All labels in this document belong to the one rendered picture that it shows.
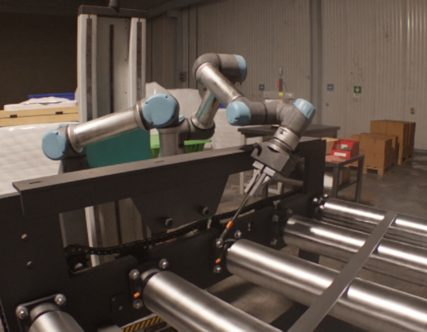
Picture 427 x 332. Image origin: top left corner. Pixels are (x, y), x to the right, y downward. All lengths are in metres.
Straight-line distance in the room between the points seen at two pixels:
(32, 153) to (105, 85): 2.58
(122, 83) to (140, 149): 0.34
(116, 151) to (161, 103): 0.54
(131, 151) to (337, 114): 10.52
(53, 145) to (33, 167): 2.92
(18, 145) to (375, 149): 5.67
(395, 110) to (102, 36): 10.10
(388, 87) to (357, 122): 1.57
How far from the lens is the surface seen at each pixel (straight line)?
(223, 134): 7.73
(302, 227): 1.21
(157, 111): 1.18
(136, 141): 1.69
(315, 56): 12.13
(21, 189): 0.73
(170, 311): 0.79
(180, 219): 0.95
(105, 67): 1.71
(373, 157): 6.53
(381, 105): 11.27
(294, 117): 1.03
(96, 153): 1.62
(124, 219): 1.84
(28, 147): 4.16
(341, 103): 11.79
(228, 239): 1.08
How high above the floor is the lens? 1.34
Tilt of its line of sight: 12 degrees down
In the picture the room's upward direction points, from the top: straight up
